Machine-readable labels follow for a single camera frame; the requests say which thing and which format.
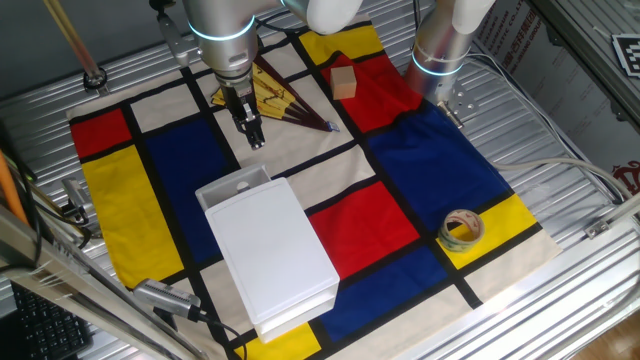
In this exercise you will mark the clear tape roll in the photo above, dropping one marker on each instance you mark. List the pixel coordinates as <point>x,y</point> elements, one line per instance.
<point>452,240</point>

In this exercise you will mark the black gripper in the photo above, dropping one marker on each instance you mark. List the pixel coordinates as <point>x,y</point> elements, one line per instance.
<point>240,100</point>

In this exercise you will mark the colour block tablecloth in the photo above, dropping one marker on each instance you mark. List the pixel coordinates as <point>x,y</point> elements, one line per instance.
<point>425,165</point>

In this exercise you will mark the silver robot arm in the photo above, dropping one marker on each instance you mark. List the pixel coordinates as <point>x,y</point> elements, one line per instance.
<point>225,30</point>

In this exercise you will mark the orange pole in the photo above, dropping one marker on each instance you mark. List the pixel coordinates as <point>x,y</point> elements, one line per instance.
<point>10,190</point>

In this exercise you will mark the small metal bracket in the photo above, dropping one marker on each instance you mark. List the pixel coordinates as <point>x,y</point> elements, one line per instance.
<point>597,229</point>

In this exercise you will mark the aluminium frame bar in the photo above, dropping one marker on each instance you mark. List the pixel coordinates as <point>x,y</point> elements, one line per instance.
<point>60,272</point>
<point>575,47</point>

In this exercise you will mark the brass pole with black base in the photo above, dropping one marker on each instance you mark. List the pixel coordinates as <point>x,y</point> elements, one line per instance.
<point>75,42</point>

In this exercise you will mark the silver depth camera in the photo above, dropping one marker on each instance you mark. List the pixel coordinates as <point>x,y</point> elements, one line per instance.
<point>75,197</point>
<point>165,297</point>

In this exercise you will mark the wooden cube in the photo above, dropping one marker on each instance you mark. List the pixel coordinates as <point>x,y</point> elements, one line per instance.
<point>343,82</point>

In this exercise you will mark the black keyboard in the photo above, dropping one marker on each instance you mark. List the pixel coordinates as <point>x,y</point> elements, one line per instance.
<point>45,330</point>

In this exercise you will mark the black white marker tag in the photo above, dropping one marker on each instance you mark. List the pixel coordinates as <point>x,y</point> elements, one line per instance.
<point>627,52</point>

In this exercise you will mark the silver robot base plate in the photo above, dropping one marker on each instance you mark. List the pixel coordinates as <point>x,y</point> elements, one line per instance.
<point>462,102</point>

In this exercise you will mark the dark printed board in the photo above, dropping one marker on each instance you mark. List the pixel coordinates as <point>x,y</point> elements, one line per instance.
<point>550,100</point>

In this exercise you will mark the white plastic drawer cabinet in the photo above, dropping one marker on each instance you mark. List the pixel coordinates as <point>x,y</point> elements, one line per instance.
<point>272,250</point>

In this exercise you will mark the yellow folding paper fan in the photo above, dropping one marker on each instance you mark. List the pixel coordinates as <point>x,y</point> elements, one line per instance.
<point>295,107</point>

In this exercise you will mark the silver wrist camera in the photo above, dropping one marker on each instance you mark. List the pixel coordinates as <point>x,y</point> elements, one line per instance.
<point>175,40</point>

